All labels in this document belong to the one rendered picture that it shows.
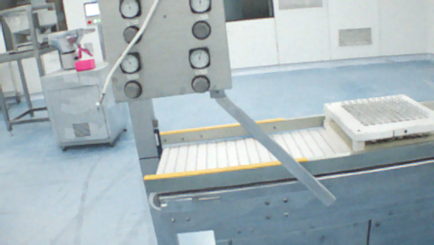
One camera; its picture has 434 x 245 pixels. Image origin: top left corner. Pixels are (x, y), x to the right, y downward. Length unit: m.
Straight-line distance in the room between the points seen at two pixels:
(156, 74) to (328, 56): 5.59
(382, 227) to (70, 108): 3.09
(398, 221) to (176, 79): 0.66
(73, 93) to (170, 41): 2.95
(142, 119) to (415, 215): 0.77
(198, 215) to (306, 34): 5.40
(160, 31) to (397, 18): 5.96
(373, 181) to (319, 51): 5.35
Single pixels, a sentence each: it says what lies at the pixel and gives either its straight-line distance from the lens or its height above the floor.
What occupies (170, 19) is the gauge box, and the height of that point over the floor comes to 1.18.
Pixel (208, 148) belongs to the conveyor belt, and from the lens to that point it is 0.99.
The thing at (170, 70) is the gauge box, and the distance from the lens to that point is 0.68.
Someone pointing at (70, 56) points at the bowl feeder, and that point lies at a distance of 3.79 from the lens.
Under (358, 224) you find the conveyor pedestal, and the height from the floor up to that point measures 0.65.
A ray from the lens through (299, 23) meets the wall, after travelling 6.05.
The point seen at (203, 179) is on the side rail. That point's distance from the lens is 0.78.
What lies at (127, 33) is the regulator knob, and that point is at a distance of 0.66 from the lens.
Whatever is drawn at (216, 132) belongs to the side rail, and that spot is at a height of 0.85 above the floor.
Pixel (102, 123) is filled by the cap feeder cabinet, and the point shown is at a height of 0.25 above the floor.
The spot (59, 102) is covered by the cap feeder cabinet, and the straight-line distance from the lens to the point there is 3.67.
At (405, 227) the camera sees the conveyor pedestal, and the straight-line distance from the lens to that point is 1.04.
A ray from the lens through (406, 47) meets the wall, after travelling 6.60.
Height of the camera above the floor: 1.20
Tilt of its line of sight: 18 degrees down
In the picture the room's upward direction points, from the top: 7 degrees counter-clockwise
